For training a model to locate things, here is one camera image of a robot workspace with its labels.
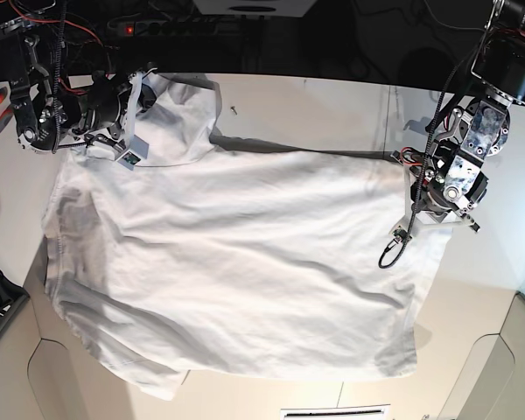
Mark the black power strip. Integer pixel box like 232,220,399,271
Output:
106,17,242,38

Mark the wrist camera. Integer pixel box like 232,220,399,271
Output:
115,136,149,171
392,225,408,243

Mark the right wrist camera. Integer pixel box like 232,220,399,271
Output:
115,136,149,171

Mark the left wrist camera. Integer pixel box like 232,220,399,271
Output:
392,225,408,243

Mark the grey looped cable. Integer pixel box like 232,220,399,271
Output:
465,30,513,87

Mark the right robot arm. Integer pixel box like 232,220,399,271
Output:
0,1,157,162

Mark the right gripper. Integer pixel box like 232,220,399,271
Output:
82,70,157,151

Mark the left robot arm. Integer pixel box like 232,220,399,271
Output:
391,1,525,244

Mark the white t-shirt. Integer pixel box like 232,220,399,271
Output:
43,74,452,400

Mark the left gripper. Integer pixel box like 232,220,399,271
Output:
391,150,480,245

